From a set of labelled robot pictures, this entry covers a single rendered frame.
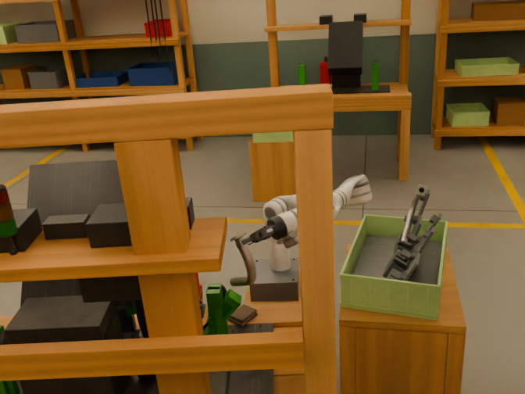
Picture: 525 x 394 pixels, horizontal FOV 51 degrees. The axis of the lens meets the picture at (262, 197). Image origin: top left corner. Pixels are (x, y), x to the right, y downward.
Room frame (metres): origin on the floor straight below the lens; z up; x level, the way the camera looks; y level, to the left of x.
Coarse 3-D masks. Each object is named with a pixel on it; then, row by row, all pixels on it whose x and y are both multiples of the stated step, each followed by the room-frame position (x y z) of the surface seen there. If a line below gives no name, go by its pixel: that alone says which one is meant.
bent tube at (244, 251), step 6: (240, 234) 1.53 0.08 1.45; (246, 234) 1.54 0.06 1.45; (234, 240) 1.54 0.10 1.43; (240, 246) 1.53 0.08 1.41; (246, 246) 1.53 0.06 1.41; (240, 252) 1.52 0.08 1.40; (246, 252) 1.52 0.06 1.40; (246, 258) 1.51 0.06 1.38; (252, 258) 1.52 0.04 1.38; (246, 264) 1.50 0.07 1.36; (252, 264) 1.50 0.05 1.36; (252, 270) 1.50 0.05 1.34; (252, 276) 1.50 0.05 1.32; (234, 282) 1.62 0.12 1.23; (240, 282) 1.58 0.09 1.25; (246, 282) 1.53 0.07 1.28; (252, 282) 1.52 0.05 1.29
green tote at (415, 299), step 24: (384, 216) 2.59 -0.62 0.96; (360, 240) 2.45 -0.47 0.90; (432, 240) 2.49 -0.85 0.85; (360, 288) 2.03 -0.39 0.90; (384, 288) 1.99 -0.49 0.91; (408, 288) 1.95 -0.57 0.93; (432, 288) 1.91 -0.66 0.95; (384, 312) 1.99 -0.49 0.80; (408, 312) 1.95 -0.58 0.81; (432, 312) 1.92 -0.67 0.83
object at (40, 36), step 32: (0, 0) 7.27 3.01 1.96; (32, 0) 7.18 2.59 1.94; (160, 0) 6.84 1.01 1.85; (0, 32) 7.38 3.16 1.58; (32, 32) 7.31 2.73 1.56; (64, 32) 7.17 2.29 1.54; (160, 32) 6.93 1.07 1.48; (32, 64) 7.69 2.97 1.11; (160, 64) 7.36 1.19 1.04; (192, 64) 7.26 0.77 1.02; (0, 96) 7.34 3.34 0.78; (32, 96) 7.24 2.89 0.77; (64, 96) 7.14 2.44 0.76
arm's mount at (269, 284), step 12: (264, 264) 2.21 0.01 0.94; (264, 276) 2.11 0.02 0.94; (276, 276) 2.10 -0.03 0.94; (288, 276) 2.09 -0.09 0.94; (252, 288) 2.06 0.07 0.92; (264, 288) 2.06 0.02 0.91; (276, 288) 2.05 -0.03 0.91; (288, 288) 2.05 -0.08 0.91; (252, 300) 2.06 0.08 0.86; (264, 300) 2.06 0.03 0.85; (276, 300) 2.05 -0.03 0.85; (288, 300) 2.05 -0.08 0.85
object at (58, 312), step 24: (24, 312) 1.52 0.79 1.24; (48, 312) 1.51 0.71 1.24; (72, 312) 1.50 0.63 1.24; (96, 312) 1.49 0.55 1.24; (24, 336) 1.42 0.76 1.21; (48, 336) 1.42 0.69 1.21; (72, 336) 1.42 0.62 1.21; (96, 336) 1.41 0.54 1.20; (120, 336) 1.56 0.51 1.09; (24, 384) 1.42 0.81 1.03; (48, 384) 1.42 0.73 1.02; (72, 384) 1.42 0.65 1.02; (96, 384) 1.41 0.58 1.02; (120, 384) 1.47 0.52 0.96
